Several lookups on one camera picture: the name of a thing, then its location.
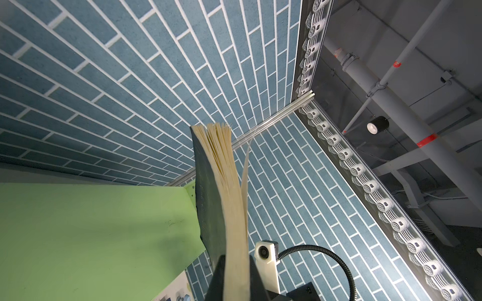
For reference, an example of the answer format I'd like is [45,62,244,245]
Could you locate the black ceiling spotlight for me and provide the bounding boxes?
[367,116,390,135]

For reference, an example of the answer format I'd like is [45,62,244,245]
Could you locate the green wooden shelf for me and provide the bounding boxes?
[1,183,205,300]

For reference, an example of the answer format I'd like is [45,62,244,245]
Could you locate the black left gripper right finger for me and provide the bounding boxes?
[249,256,271,301]

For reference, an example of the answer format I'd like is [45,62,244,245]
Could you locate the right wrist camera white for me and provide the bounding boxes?
[254,240,281,294]

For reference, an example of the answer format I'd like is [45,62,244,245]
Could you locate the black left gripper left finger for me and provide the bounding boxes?
[204,255,225,301]

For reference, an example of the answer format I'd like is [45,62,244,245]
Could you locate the grey ceiling pipe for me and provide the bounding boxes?
[323,38,481,209]

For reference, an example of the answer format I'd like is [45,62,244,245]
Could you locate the black corrugated cable right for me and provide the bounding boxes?
[277,244,357,301]

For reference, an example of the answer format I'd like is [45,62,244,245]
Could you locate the aluminium corner post right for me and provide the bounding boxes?
[167,90,315,186]

